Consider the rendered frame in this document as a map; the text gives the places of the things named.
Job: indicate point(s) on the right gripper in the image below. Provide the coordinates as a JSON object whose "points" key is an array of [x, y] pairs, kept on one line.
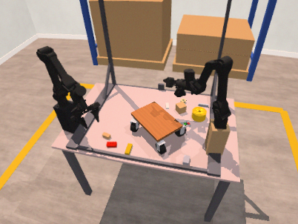
{"points": [[93, 107]]}

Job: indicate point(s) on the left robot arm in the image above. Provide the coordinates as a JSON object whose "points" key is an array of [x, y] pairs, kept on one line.
{"points": [[220, 106]]}

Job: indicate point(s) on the yellow short cylinder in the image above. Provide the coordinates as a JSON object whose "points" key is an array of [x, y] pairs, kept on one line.
{"points": [[199, 114]]}

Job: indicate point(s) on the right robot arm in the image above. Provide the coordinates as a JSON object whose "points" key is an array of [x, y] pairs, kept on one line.
{"points": [[60, 91]]}

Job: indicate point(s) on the red toy building brick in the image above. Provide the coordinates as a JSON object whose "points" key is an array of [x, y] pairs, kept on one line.
{"points": [[111, 144]]}

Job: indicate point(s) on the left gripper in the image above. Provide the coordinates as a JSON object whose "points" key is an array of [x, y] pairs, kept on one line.
{"points": [[170, 82]]}

